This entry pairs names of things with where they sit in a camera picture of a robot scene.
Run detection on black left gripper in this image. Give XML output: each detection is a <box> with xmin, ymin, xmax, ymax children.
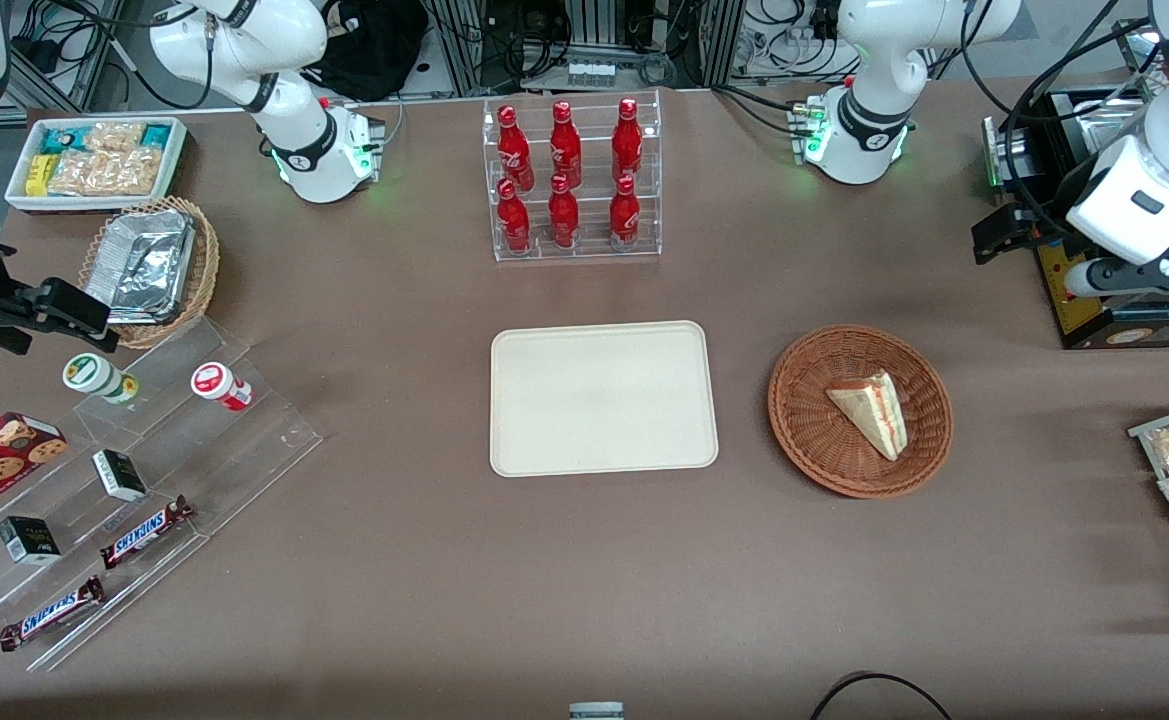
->
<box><xmin>971</xmin><ymin>196</ymin><xmax>1081</xmax><ymax>267</ymax></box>

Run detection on triangle sandwich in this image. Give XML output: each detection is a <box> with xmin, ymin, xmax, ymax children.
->
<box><xmin>825</xmin><ymin>371</ymin><xmax>909</xmax><ymax>462</ymax></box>

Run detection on aluminium foil tray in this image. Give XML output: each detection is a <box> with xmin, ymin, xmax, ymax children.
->
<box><xmin>83</xmin><ymin>209</ymin><xmax>196</xmax><ymax>325</ymax></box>

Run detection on light wicker basket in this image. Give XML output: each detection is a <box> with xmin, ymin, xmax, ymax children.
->
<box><xmin>78</xmin><ymin>195</ymin><xmax>221</xmax><ymax>351</ymax></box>

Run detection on round brown wicker basket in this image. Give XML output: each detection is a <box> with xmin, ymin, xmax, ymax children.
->
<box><xmin>767</xmin><ymin>324</ymin><xmax>954</xmax><ymax>500</ymax></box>

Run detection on beige plastic tray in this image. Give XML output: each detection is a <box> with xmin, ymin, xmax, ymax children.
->
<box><xmin>489</xmin><ymin>320</ymin><xmax>720</xmax><ymax>479</ymax></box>

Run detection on green lid white cup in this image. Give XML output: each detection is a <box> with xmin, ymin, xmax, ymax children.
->
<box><xmin>62</xmin><ymin>353</ymin><xmax>140</xmax><ymax>406</ymax></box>

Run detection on black display box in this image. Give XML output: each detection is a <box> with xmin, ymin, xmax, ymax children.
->
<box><xmin>980</xmin><ymin>85</ymin><xmax>1169</xmax><ymax>351</ymax></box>

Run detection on white rectangular snack bin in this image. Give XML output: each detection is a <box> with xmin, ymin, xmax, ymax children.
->
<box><xmin>4</xmin><ymin>116</ymin><xmax>189</xmax><ymax>216</ymax></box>

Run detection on large rice cracker bag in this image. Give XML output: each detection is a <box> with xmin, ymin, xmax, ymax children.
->
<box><xmin>47</xmin><ymin>147</ymin><xmax>163</xmax><ymax>198</ymax></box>

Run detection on small dark green box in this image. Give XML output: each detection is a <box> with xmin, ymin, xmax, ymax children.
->
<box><xmin>0</xmin><ymin>516</ymin><xmax>62</xmax><ymax>566</ymax></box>
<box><xmin>92</xmin><ymin>449</ymin><xmax>148</xmax><ymax>503</ymax></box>

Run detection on red lid white cup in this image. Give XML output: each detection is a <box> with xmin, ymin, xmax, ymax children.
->
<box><xmin>191</xmin><ymin>362</ymin><xmax>254</xmax><ymax>412</ymax></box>

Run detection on small rice cracker bag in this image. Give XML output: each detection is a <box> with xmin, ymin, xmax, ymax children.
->
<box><xmin>84</xmin><ymin>121</ymin><xmax>147</xmax><ymax>153</ymax></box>

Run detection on clear acrylic stepped display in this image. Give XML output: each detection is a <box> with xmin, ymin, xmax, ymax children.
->
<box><xmin>0</xmin><ymin>316</ymin><xmax>324</xmax><ymax>673</ymax></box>

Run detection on snickers chocolate bar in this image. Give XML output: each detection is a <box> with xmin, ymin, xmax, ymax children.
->
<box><xmin>99</xmin><ymin>495</ymin><xmax>195</xmax><ymax>571</ymax></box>
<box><xmin>0</xmin><ymin>575</ymin><xmax>106</xmax><ymax>653</ymax></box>

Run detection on red cola bottle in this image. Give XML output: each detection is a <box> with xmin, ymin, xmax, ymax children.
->
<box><xmin>496</xmin><ymin>104</ymin><xmax>536</xmax><ymax>193</ymax></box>
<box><xmin>548</xmin><ymin>100</ymin><xmax>584</xmax><ymax>190</ymax></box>
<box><xmin>547</xmin><ymin>174</ymin><xmax>582</xmax><ymax>250</ymax></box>
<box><xmin>496</xmin><ymin>178</ymin><xmax>534</xmax><ymax>254</ymax></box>
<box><xmin>610</xmin><ymin>97</ymin><xmax>644</xmax><ymax>185</ymax></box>
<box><xmin>608</xmin><ymin>174</ymin><xmax>642</xmax><ymax>250</ymax></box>

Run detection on black bag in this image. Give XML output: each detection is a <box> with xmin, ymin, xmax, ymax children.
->
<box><xmin>302</xmin><ymin>0</ymin><xmax>432</xmax><ymax>103</ymax></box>

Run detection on clear acrylic bottle rack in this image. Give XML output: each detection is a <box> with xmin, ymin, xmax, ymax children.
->
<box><xmin>482</xmin><ymin>89</ymin><xmax>663</xmax><ymax>264</ymax></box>

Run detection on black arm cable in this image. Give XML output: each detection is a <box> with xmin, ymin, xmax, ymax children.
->
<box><xmin>1000</xmin><ymin>0</ymin><xmax>1155</xmax><ymax>241</ymax></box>

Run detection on black floor cable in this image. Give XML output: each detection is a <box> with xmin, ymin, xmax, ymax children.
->
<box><xmin>808</xmin><ymin>671</ymin><xmax>957</xmax><ymax>720</ymax></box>

